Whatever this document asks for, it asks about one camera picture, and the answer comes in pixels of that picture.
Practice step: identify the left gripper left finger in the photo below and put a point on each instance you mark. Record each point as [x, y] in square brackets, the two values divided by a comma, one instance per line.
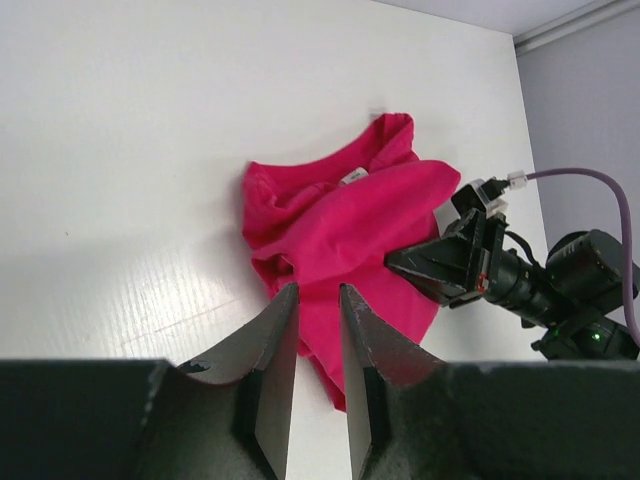
[225, 414]

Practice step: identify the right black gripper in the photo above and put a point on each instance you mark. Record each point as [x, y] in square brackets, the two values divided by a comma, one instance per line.
[437, 268]

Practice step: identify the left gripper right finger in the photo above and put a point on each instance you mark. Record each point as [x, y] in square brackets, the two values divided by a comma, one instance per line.
[413, 416]

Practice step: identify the pink t shirt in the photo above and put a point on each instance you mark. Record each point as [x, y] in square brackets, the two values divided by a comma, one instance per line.
[332, 221]

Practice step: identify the right aluminium frame post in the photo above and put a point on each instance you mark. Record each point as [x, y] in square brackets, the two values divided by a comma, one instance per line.
[581, 19]

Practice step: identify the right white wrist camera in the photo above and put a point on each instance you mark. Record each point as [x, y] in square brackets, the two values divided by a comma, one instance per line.
[482, 195]

